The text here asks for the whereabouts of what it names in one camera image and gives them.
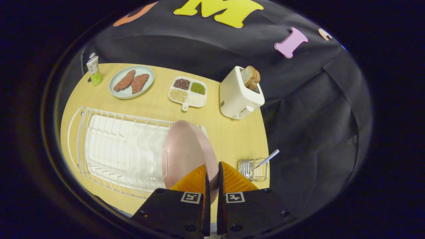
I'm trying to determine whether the light blue plate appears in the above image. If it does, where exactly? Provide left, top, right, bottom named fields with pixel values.
left=109, top=65, right=155, bottom=100

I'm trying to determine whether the pile of beige beans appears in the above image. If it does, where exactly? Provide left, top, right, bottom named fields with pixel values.
left=169, top=89, right=188, bottom=103

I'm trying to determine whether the pile of dark red beans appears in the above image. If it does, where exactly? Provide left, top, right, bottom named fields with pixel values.
left=173, top=78, right=191, bottom=90

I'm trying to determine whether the white divided dish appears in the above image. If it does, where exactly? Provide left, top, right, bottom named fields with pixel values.
left=168, top=76, right=208, bottom=111

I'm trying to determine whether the toasted bread slice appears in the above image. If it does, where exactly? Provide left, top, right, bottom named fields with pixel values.
left=241, top=66, right=256, bottom=87
left=247, top=68, right=261, bottom=91

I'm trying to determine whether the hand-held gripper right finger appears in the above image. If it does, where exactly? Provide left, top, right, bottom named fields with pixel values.
left=216, top=161, right=297, bottom=238

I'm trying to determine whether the blue checkered handle spoon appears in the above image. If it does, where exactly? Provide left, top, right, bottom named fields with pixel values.
left=254, top=149, right=280, bottom=170

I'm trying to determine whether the small metal wire basket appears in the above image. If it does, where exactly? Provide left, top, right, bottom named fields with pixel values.
left=237, top=158, right=269, bottom=182

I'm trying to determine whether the white toaster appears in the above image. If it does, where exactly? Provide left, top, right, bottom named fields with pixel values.
left=219, top=66, right=265, bottom=120

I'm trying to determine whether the green and white bottle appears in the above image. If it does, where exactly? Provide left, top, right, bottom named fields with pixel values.
left=86, top=52, right=103, bottom=86

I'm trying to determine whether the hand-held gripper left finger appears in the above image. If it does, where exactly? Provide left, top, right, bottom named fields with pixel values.
left=131, top=164, right=211, bottom=238

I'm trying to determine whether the white wire dish rack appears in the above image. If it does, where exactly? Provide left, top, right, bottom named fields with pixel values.
left=67, top=106, right=210, bottom=200

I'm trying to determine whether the brown meat patty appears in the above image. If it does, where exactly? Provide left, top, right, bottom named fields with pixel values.
left=131, top=74, right=150, bottom=94
left=114, top=70, right=136, bottom=92

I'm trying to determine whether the pink plate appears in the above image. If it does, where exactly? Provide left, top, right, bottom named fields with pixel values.
left=162, top=120, right=219, bottom=203

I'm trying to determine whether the black backdrop cloth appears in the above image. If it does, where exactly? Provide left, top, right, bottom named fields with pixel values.
left=56, top=0, right=372, bottom=216

